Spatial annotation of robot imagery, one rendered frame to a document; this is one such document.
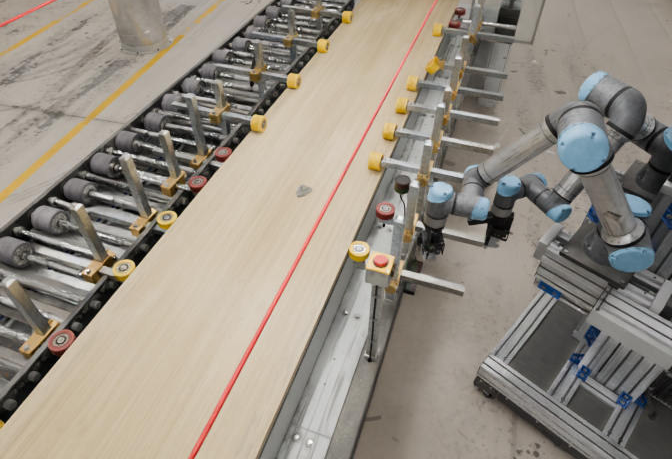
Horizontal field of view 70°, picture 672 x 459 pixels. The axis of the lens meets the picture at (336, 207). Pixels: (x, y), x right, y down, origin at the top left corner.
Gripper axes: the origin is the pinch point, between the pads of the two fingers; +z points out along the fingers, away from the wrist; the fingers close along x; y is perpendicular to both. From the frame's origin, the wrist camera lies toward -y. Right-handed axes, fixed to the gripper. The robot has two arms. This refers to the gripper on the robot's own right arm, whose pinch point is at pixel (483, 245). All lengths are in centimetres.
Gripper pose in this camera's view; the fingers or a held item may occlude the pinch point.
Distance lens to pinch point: 206.6
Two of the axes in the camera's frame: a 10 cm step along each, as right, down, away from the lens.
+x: 3.3, -6.5, 6.9
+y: 9.4, 2.3, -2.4
